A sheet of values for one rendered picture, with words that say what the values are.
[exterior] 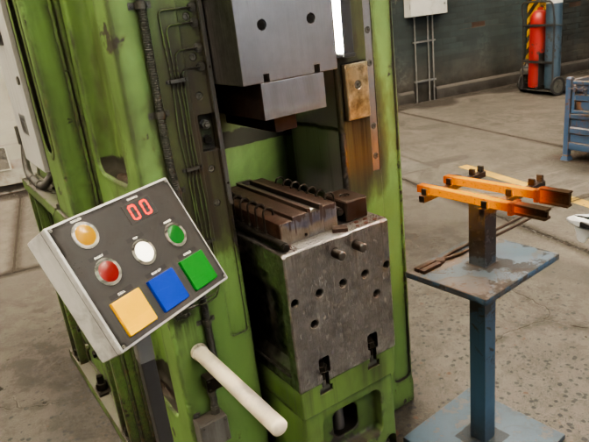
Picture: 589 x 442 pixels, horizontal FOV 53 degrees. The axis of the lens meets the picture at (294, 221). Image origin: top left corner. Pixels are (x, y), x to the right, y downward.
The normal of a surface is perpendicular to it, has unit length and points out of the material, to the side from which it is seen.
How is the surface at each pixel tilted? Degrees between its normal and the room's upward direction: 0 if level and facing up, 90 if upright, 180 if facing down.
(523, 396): 0
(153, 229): 60
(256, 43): 90
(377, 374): 90
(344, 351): 90
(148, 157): 90
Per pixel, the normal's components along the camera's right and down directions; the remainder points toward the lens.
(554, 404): -0.11, -0.93
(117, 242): 0.69, -0.39
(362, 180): 0.56, 0.23
